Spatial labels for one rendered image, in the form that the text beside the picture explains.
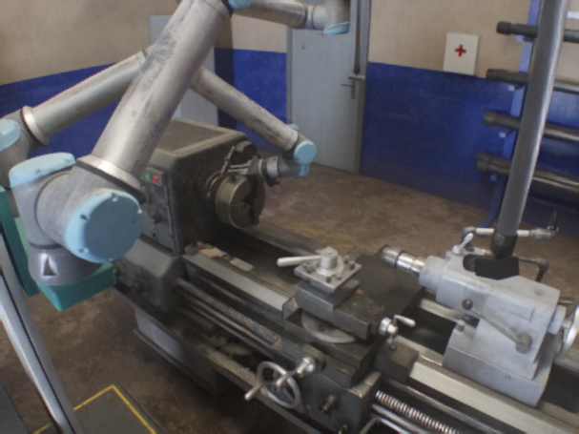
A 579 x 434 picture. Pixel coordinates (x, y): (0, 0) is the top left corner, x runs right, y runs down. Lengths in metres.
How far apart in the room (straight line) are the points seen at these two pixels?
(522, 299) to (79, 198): 1.24
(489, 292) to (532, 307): 0.14
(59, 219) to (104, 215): 0.09
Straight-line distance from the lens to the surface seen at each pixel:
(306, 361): 1.44
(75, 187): 0.86
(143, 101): 0.89
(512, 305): 1.44
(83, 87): 1.54
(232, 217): 1.91
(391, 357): 1.52
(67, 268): 1.05
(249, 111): 1.46
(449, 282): 1.46
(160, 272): 2.09
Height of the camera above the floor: 1.96
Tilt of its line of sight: 28 degrees down
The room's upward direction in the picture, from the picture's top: straight up
